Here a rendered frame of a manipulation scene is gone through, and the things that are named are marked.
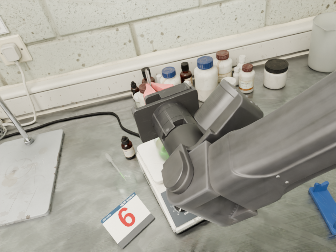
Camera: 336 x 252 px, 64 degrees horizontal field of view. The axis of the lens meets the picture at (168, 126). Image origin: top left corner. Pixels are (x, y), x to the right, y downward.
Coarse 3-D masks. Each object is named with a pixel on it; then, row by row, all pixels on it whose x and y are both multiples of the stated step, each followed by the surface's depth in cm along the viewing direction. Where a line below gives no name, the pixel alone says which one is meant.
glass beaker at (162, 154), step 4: (156, 140) 52; (160, 140) 52; (156, 144) 53; (160, 144) 53; (156, 148) 55; (160, 148) 54; (164, 148) 53; (160, 152) 55; (164, 152) 54; (160, 156) 56; (164, 156) 55; (168, 156) 55; (164, 160) 56
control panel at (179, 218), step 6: (162, 192) 54; (168, 204) 53; (168, 210) 53; (174, 210) 53; (174, 216) 53; (180, 216) 53; (186, 216) 53; (192, 216) 53; (174, 222) 52; (180, 222) 52
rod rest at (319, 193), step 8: (320, 184) 54; (328, 184) 54; (312, 192) 55; (320, 192) 55; (328, 192) 55; (320, 200) 54; (328, 200) 53; (320, 208) 52; (328, 208) 52; (328, 216) 51; (328, 224) 50
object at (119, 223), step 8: (136, 200) 58; (120, 208) 56; (128, 208) 57; (136, 208) 57; (144, 208) 58; (112, 216) 55; (120, 216) 56; (128, 216) 56; (136, 216) 57; (112, 224) 55; (120, 224) 55; (128, 224) 56; (112, 232) 54; (120, 232) 55
